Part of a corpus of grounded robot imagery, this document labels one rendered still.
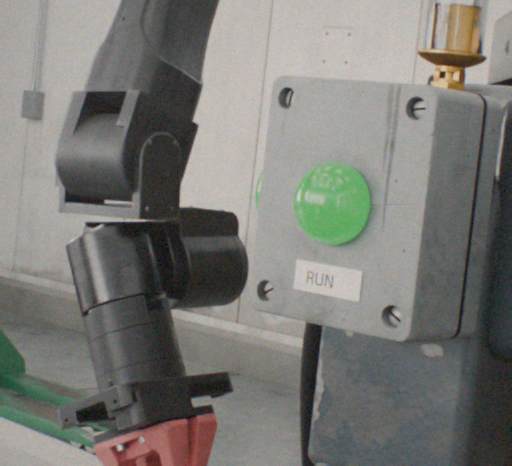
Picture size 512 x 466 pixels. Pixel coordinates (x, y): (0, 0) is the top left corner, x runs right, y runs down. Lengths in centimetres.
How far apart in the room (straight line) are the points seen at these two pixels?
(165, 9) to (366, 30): 614
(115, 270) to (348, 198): 39
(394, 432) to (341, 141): 12
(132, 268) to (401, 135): 40
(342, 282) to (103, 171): 38
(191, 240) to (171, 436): 14
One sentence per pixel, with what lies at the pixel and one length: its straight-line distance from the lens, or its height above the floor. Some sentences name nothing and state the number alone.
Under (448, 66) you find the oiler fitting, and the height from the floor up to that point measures 134.
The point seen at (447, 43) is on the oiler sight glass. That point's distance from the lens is 54.
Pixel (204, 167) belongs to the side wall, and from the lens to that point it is 763.
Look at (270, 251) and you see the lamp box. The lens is 49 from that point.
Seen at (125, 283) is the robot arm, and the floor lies 121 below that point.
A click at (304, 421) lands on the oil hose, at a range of 57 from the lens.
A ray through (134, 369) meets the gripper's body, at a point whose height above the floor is 116.
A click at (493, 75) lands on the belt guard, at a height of 137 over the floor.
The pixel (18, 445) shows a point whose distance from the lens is 96.
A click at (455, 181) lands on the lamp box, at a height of 130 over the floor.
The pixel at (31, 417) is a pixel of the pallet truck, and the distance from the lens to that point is 552.
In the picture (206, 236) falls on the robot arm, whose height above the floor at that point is 124.
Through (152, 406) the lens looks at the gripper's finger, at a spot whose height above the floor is 114.
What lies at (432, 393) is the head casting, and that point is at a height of 122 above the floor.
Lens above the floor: 130
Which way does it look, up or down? 3 degrees down
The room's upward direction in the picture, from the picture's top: 6 degrees clockwise
